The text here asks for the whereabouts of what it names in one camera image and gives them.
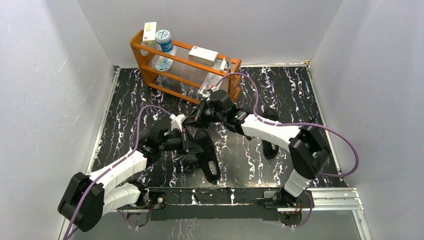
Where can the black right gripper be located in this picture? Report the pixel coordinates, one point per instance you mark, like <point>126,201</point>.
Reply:
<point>198,114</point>

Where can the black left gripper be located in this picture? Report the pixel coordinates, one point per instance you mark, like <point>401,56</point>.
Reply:
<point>185,141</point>

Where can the black canvas shoe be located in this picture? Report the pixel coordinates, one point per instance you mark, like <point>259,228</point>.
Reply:
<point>270,150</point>
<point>208,158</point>

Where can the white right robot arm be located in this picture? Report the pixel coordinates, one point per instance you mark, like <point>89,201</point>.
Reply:
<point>308,150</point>

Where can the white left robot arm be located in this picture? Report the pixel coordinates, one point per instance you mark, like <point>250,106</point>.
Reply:
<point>105,179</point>

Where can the clear plastic packet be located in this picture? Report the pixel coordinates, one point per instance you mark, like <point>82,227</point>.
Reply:
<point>211,79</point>

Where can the orange wooden shelf rack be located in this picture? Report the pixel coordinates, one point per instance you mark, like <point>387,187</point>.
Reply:
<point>184,78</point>

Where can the light blue round disc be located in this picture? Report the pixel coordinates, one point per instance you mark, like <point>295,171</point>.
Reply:
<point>163,64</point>

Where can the white rectangular box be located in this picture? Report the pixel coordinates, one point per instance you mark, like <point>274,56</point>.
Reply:
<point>203,56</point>

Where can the blue lidded round jar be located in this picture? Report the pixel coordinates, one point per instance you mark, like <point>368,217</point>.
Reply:
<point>164,40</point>

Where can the white yellow carton box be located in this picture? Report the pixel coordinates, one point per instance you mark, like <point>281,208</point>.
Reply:
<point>149,34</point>

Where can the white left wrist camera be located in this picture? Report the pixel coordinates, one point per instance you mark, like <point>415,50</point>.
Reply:
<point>177,121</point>

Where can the aluminium frame rail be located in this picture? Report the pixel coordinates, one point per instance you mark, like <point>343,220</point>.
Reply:
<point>334,198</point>

